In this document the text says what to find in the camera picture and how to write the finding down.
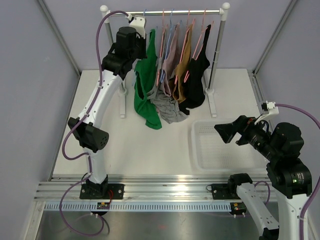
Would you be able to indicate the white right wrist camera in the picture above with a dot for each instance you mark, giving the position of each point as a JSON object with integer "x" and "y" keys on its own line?
{"x": 270, "y": 110}

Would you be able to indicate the right small circuit board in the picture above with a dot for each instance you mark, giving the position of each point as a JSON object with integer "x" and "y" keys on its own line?
{"x": 238, "y": 206}

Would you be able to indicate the white metal clothes rack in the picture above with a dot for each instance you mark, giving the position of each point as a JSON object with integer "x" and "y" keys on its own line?
{"x": 209, "y": 75}

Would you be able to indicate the green tank top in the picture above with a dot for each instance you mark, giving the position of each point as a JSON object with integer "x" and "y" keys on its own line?
{"x": 145, "y": 73}

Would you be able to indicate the white plastic basket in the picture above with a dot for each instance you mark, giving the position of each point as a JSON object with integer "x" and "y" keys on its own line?
{"x": 211, "y": 154}

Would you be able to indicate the blue hanger of mauve top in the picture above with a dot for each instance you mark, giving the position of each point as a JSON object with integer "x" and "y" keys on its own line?
{"x": 168, "y": 38}

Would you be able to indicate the aluminium mounting rail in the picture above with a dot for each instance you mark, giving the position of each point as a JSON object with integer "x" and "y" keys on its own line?
{"x": 144, "y": 188}

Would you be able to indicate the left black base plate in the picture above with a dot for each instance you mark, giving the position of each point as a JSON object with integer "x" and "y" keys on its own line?
{"x": 114, "y": 191}

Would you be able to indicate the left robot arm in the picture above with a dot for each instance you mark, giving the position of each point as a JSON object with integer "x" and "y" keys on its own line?
{"x": 129, "y": 46}

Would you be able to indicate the pink hanger of black top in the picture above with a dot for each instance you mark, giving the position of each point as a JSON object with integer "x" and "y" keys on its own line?
{"x": 203, "y": 29}

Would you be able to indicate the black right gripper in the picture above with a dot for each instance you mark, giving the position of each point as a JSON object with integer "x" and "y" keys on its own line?
{"x": 228, "y": 131}

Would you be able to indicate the brown tank top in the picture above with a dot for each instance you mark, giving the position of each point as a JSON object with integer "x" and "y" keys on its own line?
{"x": 178, "y": 90}

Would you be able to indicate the pink hanger of grey top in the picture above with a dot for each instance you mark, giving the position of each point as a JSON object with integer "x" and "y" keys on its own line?
{"x": 162, "y": 48}

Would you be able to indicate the pink hanger of brown top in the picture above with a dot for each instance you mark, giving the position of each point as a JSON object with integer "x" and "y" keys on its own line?
{"x": 185, "y": 52}

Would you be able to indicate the small circuit board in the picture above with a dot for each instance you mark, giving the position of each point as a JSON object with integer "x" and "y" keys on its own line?
{"x": 238, "y": 206}
{"x": 103, "y": 205}

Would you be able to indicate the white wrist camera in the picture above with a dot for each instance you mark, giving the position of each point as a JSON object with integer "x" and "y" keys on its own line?
{"x": 137, "y": 25}
{"x": 270, "y": 110}

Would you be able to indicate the left small circuit board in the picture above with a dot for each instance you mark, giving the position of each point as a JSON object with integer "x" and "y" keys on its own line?
{"x": 103, "y": 205}

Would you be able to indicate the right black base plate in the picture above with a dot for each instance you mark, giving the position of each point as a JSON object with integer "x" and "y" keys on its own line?
{"x": 221, "y": 191}

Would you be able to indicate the mauve tank top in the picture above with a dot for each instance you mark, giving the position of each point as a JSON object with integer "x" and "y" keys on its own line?
{"x": 170, "y": 62}

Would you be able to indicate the black tank top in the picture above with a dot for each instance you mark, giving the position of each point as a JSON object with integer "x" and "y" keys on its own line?
{"x": 194, "y": 90}

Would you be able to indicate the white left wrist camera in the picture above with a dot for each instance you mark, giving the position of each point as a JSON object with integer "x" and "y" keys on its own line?
{"x": 137, "y": 25}

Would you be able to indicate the grey tank top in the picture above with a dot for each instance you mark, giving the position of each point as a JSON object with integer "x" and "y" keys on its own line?
{"x": 166, "y": 106}

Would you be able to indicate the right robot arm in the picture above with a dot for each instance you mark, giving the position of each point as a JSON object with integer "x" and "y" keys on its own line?
{"x": 290, "y": 178}

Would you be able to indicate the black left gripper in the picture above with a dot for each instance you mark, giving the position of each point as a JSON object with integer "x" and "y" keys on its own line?
{"x": 143, "y": 42}

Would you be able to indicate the white slotted cable duct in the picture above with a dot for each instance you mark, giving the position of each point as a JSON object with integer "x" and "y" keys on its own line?
{"x": 117, "y": 206}

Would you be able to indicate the blue wire hanger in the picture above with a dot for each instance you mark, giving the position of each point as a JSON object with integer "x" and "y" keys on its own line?
{"x": 144, "y": 13}

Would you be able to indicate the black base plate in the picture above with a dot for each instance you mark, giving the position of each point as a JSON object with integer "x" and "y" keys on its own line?
{"x": 221, "y": 191}
{"x": 114, "y": 191}

